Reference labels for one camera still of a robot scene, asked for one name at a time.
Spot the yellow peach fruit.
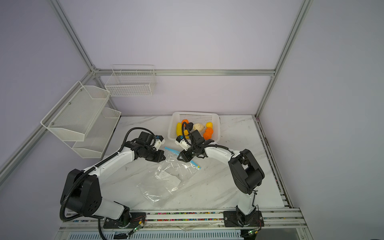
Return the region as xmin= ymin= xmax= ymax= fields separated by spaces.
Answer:
xmin=184 ymin=130 xmax=190 ymax=140

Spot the white garlic bulb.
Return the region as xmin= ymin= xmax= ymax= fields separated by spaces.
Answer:
xmin=193 ymin=123 xmax=205 ymax=133

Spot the clear zip top bag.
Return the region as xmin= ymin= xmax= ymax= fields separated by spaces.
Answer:
xmin=138 ymin=147 xmax=201 ymax=207

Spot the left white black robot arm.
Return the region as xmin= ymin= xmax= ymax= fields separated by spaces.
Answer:
xmin=59 ymin=128 xmax=166 ymax=228

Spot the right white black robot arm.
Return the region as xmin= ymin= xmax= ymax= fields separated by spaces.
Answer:
xmin=175 ymin=130 xmax=265 ymax=229

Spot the orange tangerine bottom right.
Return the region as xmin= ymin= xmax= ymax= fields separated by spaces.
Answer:
xmin=203 ymin=133 xmax=212 ymax=140

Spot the orange tangerine bottom left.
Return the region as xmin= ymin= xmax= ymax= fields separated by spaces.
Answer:
xmin=205 ymin=128 xmax=214 ymax=135

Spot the small yellow lemon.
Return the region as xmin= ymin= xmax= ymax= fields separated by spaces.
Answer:
xmin=206 ymin=122 xmax=213 ymax=129

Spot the yellow green mango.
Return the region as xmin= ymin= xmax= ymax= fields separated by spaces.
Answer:
xmin=176 ymin=123 xmax=183 ymax=137

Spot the white perforated plastic basket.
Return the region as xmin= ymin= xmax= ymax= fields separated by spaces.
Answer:
xmin=168 ymin=112 xmax=221 ymax=142

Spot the white mesh two-tier shelf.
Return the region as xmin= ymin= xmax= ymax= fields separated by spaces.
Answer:
xmin=41 ymin=81 xmax=121 ymax=159

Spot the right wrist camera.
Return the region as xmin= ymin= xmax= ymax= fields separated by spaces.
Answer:
xmin=175 ymin=136 xmax=190 ymax=151

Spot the white wire wall basket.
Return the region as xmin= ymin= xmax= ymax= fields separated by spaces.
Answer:
xmin=105 ymin=65 xmax=157 ymax=97

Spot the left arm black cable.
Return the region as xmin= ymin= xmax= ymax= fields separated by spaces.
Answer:
xmin=59 ymin=127 xmax=157 ymax=240

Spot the aluminium front rail base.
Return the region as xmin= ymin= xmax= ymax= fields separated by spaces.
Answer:
xmin=55 ymin=209 xmax=313 ymax=240

